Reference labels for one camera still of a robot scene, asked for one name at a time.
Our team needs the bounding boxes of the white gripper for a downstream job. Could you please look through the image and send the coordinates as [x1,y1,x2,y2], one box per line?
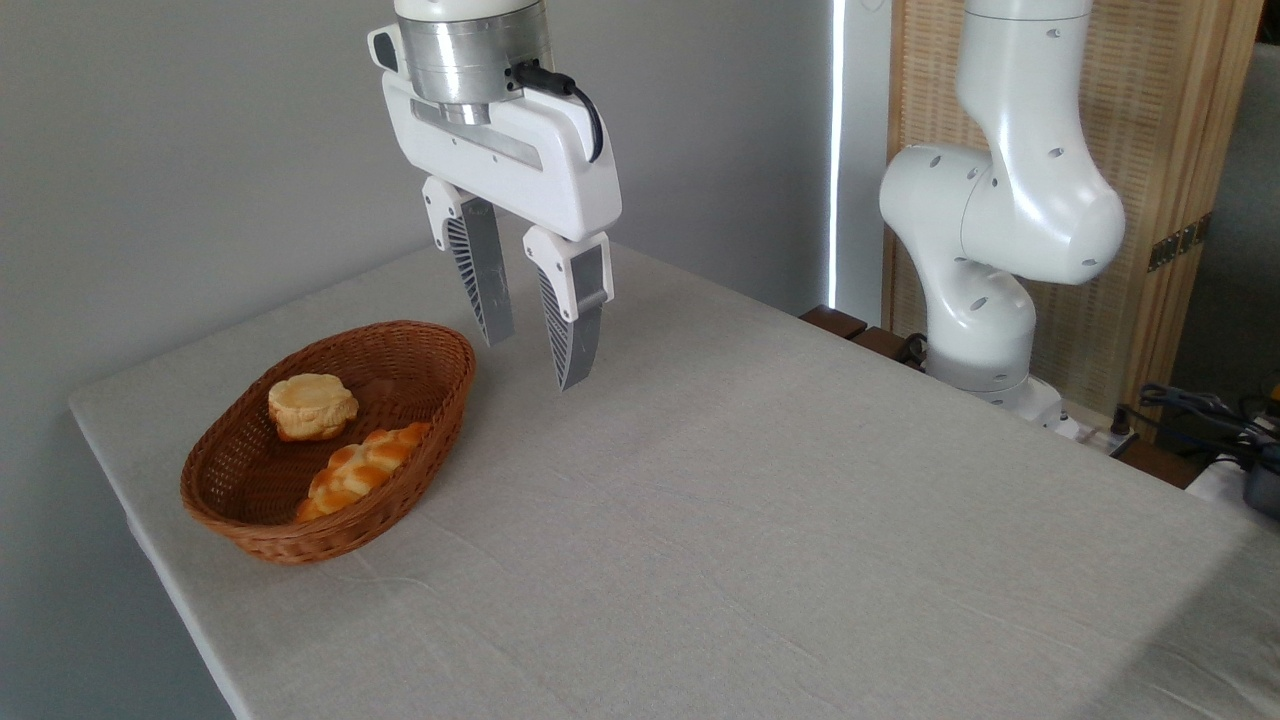
[381,72,623,393]

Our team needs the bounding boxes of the round pale bread bun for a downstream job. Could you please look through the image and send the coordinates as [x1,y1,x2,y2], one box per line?
[267,373,360,444]

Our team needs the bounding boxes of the braided golden bread loaf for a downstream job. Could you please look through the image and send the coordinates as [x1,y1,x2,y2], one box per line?
[294,421,434,525]

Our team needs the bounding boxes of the brown wicker oval basket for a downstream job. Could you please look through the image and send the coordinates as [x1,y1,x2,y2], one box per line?
[180,320,478,567]

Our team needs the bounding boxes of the light grey tablecloth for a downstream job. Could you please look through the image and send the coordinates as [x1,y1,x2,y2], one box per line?
[68,238,1280,720]

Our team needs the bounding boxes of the dark brown wooden block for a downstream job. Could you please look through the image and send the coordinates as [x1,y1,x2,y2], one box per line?
[799,304,869,341]
[850,326,927,369]

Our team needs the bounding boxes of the dark metal screen hinge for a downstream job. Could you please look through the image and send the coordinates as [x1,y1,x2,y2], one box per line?
[1147,212,1214,273]

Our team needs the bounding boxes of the wooden woven folding screen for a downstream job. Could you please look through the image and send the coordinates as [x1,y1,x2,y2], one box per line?
[885,0,1267,426]

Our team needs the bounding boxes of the grey round device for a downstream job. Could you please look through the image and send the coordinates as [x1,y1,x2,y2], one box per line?
[1242,445,1280,520]

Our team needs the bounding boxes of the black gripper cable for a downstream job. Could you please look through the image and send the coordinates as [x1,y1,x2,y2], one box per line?
[511,61,606,164]

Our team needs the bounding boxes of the black cable bundle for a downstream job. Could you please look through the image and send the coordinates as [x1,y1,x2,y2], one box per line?
[1138,382,1280,453]

